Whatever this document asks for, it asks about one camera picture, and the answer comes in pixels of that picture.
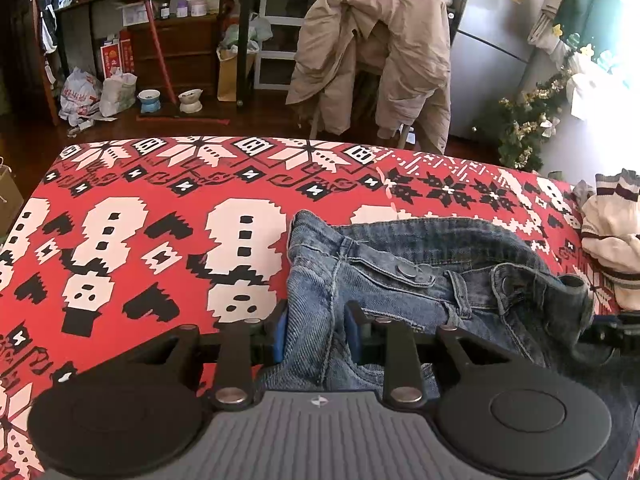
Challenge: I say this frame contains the beige padded jacket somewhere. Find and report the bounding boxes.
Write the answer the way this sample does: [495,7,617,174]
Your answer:
[286,0,452,153]

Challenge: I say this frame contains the brown wooden dresser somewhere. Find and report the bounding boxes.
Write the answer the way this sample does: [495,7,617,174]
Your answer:
[127,15,221,103]

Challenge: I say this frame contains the blue denim jeans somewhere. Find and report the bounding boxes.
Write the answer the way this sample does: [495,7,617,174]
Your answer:
[260,209,640,466]

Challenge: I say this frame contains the brown paper bag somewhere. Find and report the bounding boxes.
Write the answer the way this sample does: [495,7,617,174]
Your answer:
[216,47,256,102]

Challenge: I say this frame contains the green hanging cloth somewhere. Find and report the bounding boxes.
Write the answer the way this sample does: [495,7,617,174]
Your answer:
[550,0,640,73]

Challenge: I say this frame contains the white red-print plastic bag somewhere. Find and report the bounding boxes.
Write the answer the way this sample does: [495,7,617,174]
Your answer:
[59,66,103,124]

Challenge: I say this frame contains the small decorated christmas tree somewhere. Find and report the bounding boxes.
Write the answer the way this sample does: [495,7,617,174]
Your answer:
[492,67,576,171]

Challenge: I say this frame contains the red cardboard box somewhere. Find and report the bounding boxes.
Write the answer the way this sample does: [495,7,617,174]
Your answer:
[100,30,136,79]

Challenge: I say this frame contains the wooden chair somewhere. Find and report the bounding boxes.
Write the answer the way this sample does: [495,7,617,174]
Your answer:
[307,60,416,150]

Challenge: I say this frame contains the white pet bowl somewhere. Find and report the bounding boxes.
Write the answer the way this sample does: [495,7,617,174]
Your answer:
[178,88,204,113]

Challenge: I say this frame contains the red-handled broom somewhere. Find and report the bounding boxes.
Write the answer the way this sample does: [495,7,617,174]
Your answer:
[135,0,231,125]

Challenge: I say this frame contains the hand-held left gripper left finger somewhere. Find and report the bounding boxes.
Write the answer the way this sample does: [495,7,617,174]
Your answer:
[122,300,290,410]

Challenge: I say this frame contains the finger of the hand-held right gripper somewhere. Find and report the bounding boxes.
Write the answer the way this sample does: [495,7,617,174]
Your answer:
[582,311,640,348]

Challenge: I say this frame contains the red printed blanket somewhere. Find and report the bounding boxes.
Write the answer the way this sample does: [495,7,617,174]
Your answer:
[0,135,640,480]

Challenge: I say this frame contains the white drawer cabinet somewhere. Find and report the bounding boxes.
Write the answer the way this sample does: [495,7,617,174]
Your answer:
[254,0,321,91]

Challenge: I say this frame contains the black frame table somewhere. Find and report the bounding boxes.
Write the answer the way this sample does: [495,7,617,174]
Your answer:
[54,0,341,108]

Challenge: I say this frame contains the plain white plastic bag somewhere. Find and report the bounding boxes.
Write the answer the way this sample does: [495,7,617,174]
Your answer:
[99,69,137,118]

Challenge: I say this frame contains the white maroon-striped sweater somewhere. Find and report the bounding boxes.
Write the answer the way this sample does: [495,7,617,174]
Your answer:
[580,169,640,311]

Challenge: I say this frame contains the silver refrigerator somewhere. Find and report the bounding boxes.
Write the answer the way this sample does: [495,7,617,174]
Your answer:
[447,0,566,141]

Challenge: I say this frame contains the blue pet bowl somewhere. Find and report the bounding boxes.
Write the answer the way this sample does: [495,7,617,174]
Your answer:
[137,89,162,114]

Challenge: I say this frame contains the grey cloth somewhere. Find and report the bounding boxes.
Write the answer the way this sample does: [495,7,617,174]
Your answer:
[572,179,597,207]

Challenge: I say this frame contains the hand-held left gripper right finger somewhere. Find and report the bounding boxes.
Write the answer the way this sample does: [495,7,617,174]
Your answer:
[344,300,507,409]

